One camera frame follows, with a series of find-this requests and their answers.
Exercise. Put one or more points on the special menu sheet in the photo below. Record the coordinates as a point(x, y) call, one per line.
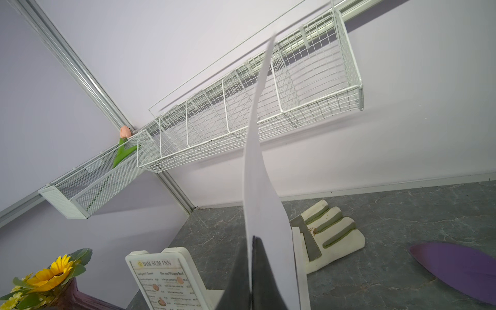
point(265, 216)

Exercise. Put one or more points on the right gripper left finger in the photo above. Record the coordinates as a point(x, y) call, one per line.
point(237, 295)

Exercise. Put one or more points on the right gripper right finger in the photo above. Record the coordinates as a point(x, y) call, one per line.
point(265, 294)

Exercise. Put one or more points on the white menu holder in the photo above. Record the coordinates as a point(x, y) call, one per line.
point(209, 298)
point(300, 264)

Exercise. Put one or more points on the pink artificial tulip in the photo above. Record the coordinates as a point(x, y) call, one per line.
point(123, 152)

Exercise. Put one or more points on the yellow sunflower bouquet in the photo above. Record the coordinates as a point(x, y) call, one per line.
point(39, 290)

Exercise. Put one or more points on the dim sum menu in holder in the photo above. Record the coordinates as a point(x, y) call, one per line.
point(165, 284)

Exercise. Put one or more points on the small white mesh basket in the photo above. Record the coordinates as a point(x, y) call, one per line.
point(87, 188)

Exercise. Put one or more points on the long white wire basket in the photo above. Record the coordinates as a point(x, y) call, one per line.
point(309, 75)

